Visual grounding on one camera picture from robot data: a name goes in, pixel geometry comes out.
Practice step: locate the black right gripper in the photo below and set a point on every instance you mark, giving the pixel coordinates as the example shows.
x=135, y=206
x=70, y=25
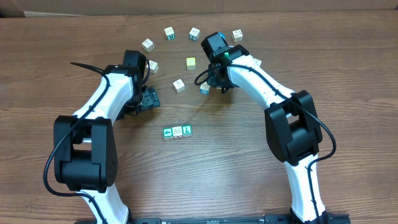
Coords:
x=214, y=81

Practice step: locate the wooden block yellow side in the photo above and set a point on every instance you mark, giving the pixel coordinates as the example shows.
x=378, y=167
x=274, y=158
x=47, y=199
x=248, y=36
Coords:
x=153, y=66

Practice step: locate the plain wooden block center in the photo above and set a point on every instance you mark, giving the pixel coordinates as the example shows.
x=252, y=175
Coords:
x=179, y=85

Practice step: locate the blue top wooden block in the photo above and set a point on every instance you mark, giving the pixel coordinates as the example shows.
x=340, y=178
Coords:
x=222, y=35

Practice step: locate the plain wooden block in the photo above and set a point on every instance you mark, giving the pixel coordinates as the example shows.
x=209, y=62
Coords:
x=148, y=45
x=179, y=85

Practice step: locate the wooden block teal side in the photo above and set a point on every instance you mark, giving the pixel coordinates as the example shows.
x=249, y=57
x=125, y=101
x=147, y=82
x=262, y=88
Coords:
x=169, y=33
x=194, y=34

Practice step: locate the wooden block teal side left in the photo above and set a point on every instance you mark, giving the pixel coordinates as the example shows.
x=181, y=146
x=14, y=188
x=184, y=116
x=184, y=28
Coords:
x=169, y=33

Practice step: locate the yellow top wooden block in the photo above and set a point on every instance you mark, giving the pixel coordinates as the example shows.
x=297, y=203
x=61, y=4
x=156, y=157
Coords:
x=191, y=63

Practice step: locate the green letter L block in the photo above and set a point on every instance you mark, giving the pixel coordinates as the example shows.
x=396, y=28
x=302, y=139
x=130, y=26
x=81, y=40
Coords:
x=187, y=130

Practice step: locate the wooden block red side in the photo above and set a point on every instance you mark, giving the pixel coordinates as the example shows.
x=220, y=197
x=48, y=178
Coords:
x=177, y=132

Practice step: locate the plain wooden block upper left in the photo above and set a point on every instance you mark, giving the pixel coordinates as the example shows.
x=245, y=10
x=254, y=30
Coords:
x=148, y=45

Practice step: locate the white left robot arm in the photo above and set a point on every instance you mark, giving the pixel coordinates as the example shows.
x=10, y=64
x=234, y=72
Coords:
x=84, y=156

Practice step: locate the wooden block isolated right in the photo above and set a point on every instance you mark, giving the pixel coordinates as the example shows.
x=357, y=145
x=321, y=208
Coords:
x=257, y=62

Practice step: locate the wooden block blue side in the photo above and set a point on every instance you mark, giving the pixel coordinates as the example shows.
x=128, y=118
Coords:
x=204, y=88

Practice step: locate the green numeral four block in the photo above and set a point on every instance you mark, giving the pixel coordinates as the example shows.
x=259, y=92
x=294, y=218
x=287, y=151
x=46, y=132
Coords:
x=168, y=133

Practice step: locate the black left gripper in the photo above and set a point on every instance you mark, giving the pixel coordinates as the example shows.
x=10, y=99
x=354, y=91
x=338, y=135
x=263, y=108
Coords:
x=150, y=98

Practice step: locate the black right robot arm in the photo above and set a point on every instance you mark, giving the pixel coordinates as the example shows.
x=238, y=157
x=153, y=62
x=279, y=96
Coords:
x=292, y=128

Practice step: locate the wooden block teal side right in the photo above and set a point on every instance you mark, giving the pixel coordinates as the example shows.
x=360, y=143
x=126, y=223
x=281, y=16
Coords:
x=194, y=34

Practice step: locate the wooden block far right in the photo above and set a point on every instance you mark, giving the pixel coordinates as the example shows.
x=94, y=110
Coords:
x=237, y=35

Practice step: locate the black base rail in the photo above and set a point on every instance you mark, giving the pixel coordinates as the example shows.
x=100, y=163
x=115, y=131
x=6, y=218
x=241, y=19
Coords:
x=266, y=219

